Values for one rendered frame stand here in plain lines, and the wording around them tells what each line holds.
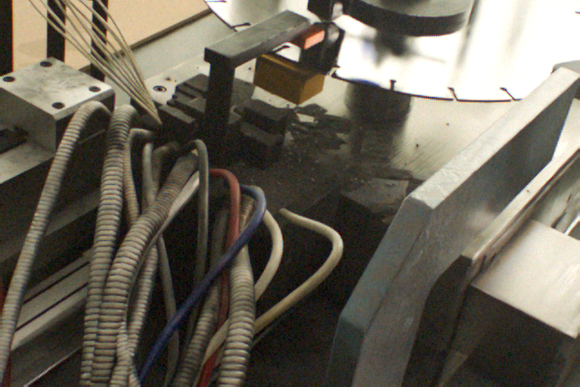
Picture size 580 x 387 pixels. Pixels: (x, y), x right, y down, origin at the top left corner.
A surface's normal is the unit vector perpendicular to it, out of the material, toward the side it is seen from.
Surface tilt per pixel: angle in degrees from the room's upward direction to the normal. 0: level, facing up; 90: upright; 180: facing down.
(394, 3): 5
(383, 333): 90
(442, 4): 5
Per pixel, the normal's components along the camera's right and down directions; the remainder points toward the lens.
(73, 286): 0.15, -0.83
